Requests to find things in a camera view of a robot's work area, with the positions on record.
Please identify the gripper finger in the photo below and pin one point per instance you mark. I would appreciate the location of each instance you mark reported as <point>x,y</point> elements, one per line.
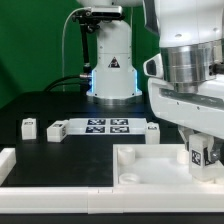
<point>185,133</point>
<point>213,150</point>

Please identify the white U-shaped obstacle fence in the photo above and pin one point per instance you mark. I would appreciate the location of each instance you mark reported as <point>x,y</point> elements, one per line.
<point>114,199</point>

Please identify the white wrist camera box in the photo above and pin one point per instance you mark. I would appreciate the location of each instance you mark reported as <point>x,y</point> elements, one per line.
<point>153,67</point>

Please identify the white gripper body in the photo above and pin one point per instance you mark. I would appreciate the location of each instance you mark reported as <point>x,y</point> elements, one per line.
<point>203,111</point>

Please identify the white marker base plate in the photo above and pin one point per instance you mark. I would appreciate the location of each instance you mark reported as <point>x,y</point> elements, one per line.
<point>106,126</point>

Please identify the black camera on stand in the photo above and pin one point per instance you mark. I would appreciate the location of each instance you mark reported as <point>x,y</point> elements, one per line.
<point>100,13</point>

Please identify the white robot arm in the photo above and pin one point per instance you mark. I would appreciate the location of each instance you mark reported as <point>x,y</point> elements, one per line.
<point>186,78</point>

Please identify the white square table top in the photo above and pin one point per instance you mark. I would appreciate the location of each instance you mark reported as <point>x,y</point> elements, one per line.
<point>164,165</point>

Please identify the black camera stand pole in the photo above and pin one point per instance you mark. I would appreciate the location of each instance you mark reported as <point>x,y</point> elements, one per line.
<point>87,65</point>

